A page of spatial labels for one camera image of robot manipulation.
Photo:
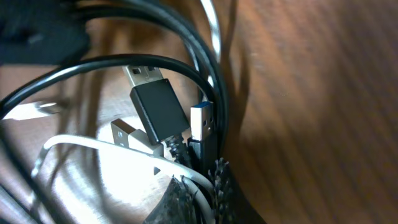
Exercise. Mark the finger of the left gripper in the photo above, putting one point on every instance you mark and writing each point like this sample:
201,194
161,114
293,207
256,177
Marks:
41,32

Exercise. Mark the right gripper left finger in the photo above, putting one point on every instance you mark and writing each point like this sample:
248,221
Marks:
175,207

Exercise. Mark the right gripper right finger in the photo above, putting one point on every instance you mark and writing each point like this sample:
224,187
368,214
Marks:
230,206

